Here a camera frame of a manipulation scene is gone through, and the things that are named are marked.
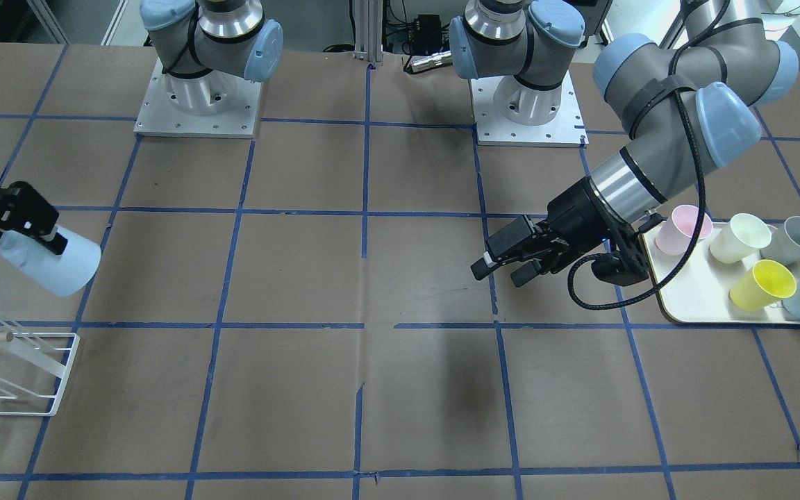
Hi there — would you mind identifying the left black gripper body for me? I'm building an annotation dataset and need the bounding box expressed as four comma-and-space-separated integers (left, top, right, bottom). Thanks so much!
536, 177, 619, 274

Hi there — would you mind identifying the light blue ribbed cup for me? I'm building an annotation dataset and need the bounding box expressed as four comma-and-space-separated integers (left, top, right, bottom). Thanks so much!
0, 225, 101, 297

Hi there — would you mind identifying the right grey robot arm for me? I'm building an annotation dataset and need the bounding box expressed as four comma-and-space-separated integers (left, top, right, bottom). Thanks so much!
0, 1, 285, 256

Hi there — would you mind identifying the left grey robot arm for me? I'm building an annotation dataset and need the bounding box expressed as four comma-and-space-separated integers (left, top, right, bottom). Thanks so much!
135, 1, 798, 287

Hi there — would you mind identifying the pink cup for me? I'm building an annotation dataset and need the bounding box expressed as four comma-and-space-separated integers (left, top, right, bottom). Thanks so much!
654, 203, 699, 256

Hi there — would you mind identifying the pale green cup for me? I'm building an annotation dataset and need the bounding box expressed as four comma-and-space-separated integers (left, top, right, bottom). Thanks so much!
709, 213, 772, 265

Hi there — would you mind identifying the yellow cup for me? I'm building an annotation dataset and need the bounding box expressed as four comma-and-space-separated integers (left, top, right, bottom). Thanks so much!
729, 259, 797, 311

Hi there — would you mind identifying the grey cup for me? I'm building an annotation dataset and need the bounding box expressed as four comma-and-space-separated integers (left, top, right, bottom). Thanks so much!
760, 216, 800, 265

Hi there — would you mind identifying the black braided cable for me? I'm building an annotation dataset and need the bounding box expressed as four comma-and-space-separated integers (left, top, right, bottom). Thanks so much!
567, 14, 738, 310

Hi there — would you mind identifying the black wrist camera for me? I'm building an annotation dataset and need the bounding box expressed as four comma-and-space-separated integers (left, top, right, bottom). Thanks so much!
591, 213, 663, 287

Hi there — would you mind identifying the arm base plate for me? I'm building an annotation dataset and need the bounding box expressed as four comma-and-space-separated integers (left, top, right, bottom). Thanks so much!
133, 60, 264, 140
469, 71, 590, 148

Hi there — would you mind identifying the white wire cup rack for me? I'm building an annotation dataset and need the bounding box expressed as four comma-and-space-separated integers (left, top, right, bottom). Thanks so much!
0, 311, 81, 417

